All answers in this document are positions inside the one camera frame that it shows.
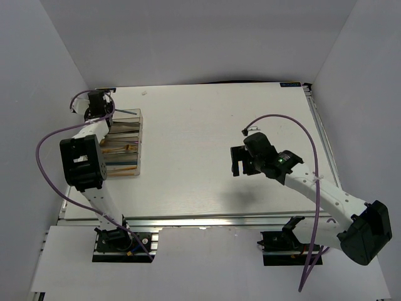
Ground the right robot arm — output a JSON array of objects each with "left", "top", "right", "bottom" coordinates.
[{"left": 231, "top": 132, "right": 392, "bottom": 266}]

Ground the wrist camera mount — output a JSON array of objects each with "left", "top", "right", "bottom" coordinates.
[
  {"left": 70, "top": 98, "right": 90, "bottom": 115},
  {"left": 241, "top": 126, "right": 260, "bottom": 137}
]

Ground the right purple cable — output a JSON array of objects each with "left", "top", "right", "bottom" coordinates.
[{"left": 246, "top": 114, "right": 330, "bottom": 293}]

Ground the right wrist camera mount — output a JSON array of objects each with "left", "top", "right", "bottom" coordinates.
[{"left": 241, "top": 126, "right": 260, "bottom": 137}]

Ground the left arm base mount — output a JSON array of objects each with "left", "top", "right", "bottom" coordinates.
[{"left": 92, "top": 228, "right": 155, "bottom": 263}]

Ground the gold fork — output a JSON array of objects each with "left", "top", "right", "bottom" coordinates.
[{"left": 102, "top": 144, "right": 139, "bottom": 154}]

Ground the black knife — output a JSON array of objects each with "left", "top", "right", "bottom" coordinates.
[{"left": 109, "top": 122, "right": 141, "bottom": 134}]

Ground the blue knife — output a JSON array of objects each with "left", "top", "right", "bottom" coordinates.
[{"left": 115, "top": 109, "right": 137, "bottom": 115}]

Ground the iridescent rainbow fork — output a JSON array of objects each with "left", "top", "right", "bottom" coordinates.
[{"left": 105, "top": 160, "right": 138, "bottom": 166}]

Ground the clear compartment organizer tray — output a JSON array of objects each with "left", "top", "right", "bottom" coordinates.
[{"left": 100, "top": 108, "right": 143, "bottom": 176}]

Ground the orange chopstick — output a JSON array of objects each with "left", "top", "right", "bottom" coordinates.
[{"left": 107, "top": 166, "right": 138, "bottom": 177}]

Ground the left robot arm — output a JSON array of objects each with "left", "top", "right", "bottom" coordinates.
[{"left": 60, "top": 88, "right": 133, "bottom": 250}]

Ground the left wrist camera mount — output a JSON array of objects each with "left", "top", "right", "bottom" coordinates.
[{"left": 70, "top": 98, "right": 90, "bottom": 115}]

